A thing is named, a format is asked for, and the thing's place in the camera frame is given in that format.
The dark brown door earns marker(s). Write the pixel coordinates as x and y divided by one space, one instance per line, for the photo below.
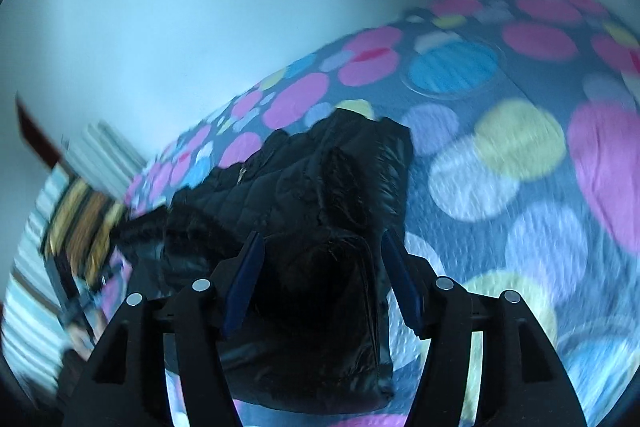
37 132

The striped yellow black pillow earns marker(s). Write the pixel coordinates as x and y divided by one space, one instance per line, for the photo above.
82 227

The polka-dot bedspread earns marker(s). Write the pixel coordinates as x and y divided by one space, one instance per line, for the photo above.
500 207

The black puffer jacket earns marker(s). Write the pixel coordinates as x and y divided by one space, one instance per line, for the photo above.
310 307

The striped headboard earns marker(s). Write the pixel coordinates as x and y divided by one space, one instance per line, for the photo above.
30 307

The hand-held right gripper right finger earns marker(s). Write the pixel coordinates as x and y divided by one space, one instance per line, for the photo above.
401 287

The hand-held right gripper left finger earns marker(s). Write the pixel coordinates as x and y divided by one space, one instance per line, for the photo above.
245 287

